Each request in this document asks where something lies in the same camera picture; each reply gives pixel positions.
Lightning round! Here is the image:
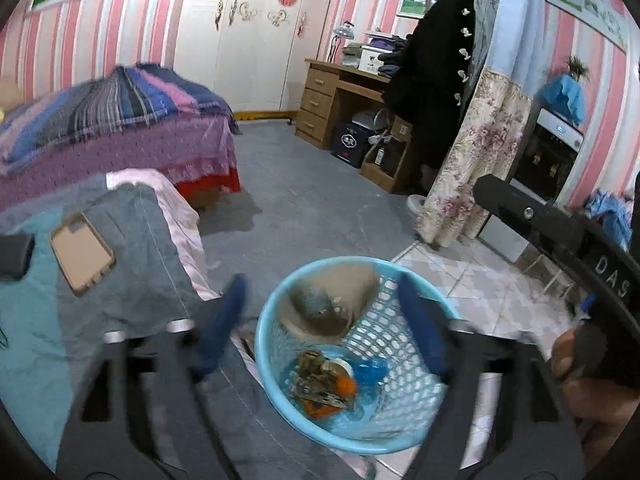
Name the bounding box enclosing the purple bed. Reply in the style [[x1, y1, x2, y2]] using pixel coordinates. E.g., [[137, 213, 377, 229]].
[[0, 62, 242, 211]]

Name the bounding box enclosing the black wallet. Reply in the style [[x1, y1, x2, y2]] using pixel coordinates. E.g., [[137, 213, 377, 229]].
[[0, 233, 36, 281]]

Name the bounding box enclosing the dark blue box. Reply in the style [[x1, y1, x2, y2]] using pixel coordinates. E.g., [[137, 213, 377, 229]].
[[330, 121, 373, 168]]

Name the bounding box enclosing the person's right hand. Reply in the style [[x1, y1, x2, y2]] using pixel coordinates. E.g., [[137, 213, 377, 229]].
[[550, 327, 640, 456]]

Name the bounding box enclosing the striped plaid blanket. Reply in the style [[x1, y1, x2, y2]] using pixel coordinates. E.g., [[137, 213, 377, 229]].
[[0, 62, 236, 163]]

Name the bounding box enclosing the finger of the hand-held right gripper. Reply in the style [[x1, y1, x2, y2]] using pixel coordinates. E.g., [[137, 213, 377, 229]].
[[472, 174, 593, 271]]

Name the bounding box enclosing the black coat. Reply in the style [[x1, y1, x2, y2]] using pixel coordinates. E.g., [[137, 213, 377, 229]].
[[382, 0, 488, 171]]

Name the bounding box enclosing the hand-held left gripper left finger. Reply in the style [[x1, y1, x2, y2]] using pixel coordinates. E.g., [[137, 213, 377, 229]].
[[55, 274, 248, 480]]

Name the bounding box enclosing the wooden desk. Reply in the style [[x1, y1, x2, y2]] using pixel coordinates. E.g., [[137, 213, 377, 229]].
[[295, 58, 416, 195]]

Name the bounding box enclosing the floral curtain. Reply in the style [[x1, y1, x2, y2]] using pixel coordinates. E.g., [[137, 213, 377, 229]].
[[414, 0, 548, 248]]

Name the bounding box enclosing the blue plastic bag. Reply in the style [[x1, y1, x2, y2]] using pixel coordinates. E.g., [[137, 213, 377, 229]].
[[350, 357, 388, 386]]

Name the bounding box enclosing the white box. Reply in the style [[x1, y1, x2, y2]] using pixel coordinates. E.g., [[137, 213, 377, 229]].
[[357, 47, 393, 75]]

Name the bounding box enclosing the green plant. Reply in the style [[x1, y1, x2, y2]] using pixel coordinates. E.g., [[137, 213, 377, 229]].
[[567, 55, 591, 81]]

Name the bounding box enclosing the blue plastic basket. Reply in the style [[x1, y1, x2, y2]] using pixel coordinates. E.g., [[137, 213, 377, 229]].
[[255, 257, 463, 453]]

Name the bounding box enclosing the white wardrobe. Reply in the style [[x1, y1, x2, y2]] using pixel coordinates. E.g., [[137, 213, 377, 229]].
[[172, 0, 333, 116]]

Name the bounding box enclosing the long landscape wall poster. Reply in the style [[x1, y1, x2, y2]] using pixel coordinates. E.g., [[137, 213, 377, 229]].
[[545, 0, 628, 53]]

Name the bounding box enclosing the teal grey blanket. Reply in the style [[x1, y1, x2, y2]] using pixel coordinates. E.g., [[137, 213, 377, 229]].
[[0, 170, 361, 480]]

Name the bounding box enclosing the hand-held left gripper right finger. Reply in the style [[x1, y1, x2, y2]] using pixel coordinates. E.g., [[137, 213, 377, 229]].
[[397, 272, 588, 480]]

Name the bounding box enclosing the orange peel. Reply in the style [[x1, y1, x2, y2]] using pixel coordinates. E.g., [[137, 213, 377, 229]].
[[305, 376, 358, 418]]

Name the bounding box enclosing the blue cloth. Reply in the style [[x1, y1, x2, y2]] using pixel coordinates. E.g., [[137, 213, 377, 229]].
[[542, 75, 587, 126], [582, 190, 633, 251]]

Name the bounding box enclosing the white stool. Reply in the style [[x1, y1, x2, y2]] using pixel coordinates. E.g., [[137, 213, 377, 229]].
[[522, 252, 576, 296]]

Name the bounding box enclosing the water dispenser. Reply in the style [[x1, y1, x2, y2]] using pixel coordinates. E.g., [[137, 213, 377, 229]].
[[480, 107, 585, 263]]

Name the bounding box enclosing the beige cloth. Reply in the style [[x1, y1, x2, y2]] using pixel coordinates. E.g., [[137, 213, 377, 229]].
[[277, 265, 381, 348]]

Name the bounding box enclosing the desk lamp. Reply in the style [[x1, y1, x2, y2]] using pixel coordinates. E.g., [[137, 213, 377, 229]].
[[327, 21, 357, 66]]

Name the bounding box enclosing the beige phone case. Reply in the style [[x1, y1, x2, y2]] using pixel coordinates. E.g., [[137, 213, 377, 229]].
[[50, 211, 117, 297]]

